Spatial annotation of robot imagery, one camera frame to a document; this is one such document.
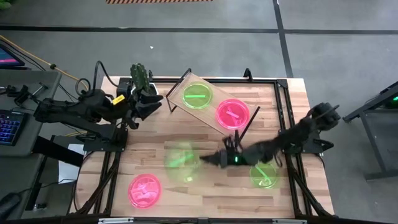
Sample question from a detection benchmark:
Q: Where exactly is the black rounded object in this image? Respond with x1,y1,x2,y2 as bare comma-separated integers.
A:
0,192,21,220

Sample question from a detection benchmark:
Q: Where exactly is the black metal stand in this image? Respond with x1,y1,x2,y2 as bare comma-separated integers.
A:
341,81,398,181

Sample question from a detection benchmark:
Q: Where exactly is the yellow cable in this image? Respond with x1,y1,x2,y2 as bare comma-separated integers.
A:
0,34,90,91

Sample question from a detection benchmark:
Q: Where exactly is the black metal clamp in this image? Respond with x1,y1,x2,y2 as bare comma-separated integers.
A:
0,82,49,104

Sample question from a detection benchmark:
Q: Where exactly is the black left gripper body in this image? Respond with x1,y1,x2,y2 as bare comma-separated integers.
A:
123,90,147,129

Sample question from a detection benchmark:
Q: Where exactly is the grey desk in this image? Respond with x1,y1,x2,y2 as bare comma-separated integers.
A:
0,68,63,220

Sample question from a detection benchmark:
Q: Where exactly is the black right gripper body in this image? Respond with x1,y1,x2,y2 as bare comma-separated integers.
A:
219,149,248,169

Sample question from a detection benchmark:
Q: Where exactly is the silver metal bracket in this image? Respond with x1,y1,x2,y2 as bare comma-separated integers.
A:
272,219,308,224
98,217,134,224

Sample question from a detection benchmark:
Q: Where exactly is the pink transparent plastic plate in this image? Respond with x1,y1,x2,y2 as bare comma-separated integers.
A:
216,98,251,131
127,173,162,208

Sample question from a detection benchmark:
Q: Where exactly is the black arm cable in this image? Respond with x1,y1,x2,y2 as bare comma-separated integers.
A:
92,60,121,91

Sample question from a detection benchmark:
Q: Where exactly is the green transparent plastic plate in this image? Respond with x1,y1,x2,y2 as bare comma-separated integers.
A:
164,141,203,184
181,81,214,110
249,161,280,189

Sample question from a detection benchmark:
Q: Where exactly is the green cactus toy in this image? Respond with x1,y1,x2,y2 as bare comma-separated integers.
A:
129,63,150,93

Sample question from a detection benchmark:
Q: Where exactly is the computer monitor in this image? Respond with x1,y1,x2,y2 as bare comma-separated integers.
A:
0,43,25,69

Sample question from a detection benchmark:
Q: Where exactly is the backlit black keyboard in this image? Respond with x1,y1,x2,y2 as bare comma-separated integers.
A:
0,109,27,147

